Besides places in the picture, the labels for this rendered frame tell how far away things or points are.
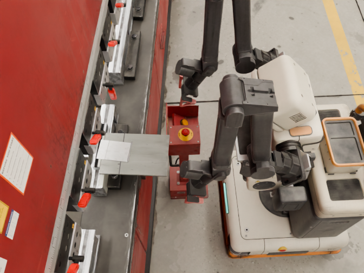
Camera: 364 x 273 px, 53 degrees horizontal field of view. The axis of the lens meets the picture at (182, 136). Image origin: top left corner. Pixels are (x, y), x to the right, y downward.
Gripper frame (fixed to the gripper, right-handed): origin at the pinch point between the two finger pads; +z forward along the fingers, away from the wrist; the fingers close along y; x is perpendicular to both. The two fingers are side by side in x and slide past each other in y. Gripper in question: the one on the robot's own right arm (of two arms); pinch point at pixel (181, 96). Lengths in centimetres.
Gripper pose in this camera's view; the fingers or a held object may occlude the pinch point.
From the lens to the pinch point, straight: 159.5
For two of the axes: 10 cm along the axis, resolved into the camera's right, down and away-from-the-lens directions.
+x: 9.0, 1.8, 4.1
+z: -4.4, 4.5, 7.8
